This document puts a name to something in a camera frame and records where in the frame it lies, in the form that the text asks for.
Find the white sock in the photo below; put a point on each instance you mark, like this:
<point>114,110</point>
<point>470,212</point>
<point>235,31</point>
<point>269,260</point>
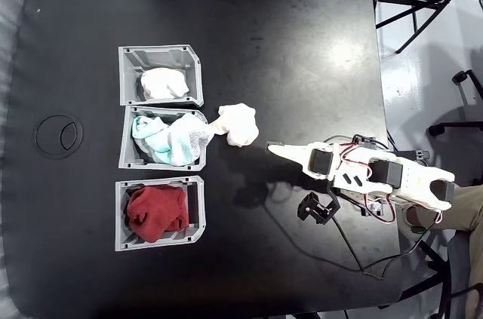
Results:
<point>164,83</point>
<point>239,124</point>

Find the teal and grey sock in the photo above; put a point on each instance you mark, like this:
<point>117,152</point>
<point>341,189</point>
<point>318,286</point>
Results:
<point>170,142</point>

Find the red sock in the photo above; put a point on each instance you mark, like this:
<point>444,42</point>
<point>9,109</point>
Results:
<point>156,209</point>

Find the black office chair base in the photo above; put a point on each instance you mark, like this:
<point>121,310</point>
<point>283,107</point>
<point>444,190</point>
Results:
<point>458,123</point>

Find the grey plastic bin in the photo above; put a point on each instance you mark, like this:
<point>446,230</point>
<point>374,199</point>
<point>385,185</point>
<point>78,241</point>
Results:
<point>126,145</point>
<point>121,221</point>
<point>128,77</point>

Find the person's leg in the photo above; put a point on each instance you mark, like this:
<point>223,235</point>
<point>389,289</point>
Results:
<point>468,202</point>

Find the black folding chair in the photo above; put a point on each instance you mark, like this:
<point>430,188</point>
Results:
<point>422,0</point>

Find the round black table grommet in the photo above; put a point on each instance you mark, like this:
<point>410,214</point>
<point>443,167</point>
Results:
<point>58,137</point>

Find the black camera box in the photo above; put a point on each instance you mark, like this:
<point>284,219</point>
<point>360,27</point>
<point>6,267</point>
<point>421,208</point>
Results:
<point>315,210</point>

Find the black metal frame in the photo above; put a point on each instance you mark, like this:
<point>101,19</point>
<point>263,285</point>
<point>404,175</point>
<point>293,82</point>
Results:
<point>437,270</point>

